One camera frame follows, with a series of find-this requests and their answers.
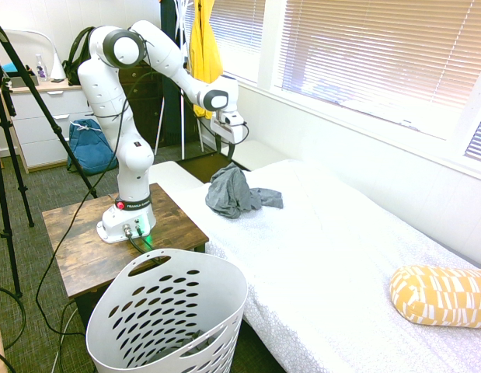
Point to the white drawer cabinet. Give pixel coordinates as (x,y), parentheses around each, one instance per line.
(46,116)

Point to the white covered bed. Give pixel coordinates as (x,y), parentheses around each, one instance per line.
(341,252)

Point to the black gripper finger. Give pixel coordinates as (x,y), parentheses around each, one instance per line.
(218,143)
(230,150)

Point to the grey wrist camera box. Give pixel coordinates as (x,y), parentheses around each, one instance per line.
(231,117)

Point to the white perforated laundry basket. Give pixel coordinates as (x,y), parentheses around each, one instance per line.
(162,311)

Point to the clear plastic bottle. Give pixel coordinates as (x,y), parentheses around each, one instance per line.
(40,70)

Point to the yellow hanging jacket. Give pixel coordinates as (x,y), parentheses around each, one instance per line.
(205,50)

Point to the white desk lamp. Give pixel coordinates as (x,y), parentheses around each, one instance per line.
(53,58)

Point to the narrow white window blind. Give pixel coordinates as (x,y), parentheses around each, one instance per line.
(236,31)

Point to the rustic wooden side table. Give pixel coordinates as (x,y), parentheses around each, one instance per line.
(77,252)

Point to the grey heathered shirt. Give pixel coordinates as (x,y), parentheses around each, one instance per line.
(230,190)

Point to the wide white window blind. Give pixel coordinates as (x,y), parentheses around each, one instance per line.
(380,54)

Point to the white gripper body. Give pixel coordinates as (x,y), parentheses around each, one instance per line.
(229,133)

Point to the black camera tripod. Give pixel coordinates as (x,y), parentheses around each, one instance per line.
(7,128)

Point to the black backpack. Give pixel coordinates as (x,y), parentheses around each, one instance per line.
(75,58)

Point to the blue tinted window blind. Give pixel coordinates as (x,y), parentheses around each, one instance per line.
(479,140)

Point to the dark wooden dresser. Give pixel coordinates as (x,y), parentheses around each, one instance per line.
(147,105)

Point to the grey storage box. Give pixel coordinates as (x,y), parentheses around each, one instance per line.
(20,81)

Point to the yellow white patterned pillow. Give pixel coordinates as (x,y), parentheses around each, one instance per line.
(442,297)

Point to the white coat rack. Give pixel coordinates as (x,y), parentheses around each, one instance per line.
(182,77)

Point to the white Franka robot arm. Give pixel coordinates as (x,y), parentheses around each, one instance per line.
(104,97)

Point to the white upholstered bench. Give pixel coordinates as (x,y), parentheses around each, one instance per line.
(255,153)

